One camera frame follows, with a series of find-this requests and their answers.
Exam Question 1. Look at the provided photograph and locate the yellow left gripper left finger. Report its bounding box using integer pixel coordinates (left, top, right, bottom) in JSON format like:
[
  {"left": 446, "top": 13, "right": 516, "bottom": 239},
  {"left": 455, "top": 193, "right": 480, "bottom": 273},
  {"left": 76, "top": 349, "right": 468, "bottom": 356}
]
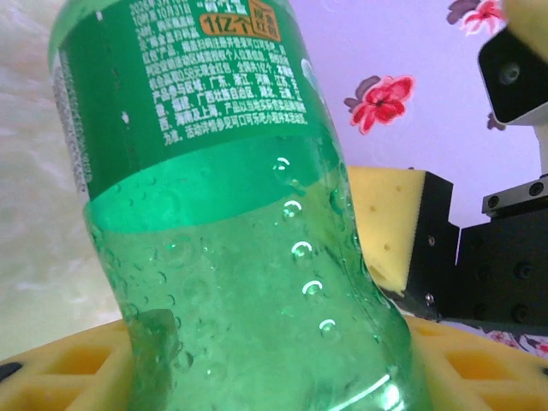
[{"left": 0, "top": 319, "right": 138, "bottom": 411}]

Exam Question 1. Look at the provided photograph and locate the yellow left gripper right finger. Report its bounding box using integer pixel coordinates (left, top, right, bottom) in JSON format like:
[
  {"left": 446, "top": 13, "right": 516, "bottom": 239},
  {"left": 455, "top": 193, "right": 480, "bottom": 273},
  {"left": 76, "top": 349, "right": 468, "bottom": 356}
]
[{"left": 406, "top": 314, "right": 548, "bottom": 411}]

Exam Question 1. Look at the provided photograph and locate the green plastic bottle yellow cap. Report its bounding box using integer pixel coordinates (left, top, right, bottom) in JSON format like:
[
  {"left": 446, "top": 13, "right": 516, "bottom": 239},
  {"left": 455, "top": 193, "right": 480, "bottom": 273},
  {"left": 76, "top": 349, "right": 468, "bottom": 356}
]
[{"left": 46, "top": 0, "right": 429, "bottom": 411}]

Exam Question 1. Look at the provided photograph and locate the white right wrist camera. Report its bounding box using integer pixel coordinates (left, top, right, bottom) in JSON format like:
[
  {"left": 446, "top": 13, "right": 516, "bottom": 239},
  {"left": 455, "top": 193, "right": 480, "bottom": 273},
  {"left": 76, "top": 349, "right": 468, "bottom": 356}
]
[{"left": 477, "top": 25, "right": 548, "bottom": 176}]

